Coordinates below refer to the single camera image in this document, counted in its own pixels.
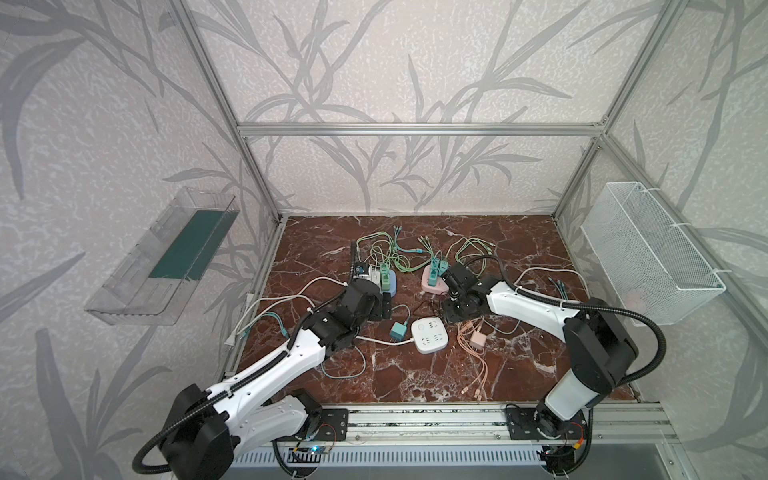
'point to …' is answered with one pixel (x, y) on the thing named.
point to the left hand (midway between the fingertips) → (380, 287)
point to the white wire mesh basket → (654, 270)
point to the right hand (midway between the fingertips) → (451, 303)
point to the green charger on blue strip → (385, 279)
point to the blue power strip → (393, 285)
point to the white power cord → (282, 298)
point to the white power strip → (429, 334)
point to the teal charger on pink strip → (437, 268)
